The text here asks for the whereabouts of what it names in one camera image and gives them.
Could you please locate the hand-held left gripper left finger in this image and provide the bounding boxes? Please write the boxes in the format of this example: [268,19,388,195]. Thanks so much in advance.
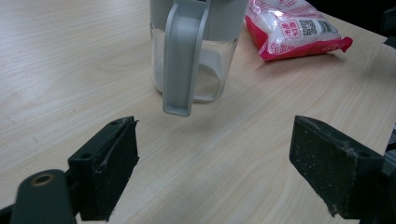
[67,116,140,222]

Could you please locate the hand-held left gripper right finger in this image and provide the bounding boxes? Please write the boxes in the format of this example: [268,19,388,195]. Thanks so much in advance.
[289,115,387,220]

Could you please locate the clear jar with grey lid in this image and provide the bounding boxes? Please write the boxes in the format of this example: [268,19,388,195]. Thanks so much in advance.
[148,0,249,118]

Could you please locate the pink and white packet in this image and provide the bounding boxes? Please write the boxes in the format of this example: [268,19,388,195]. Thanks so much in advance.
[244,0,354,62]

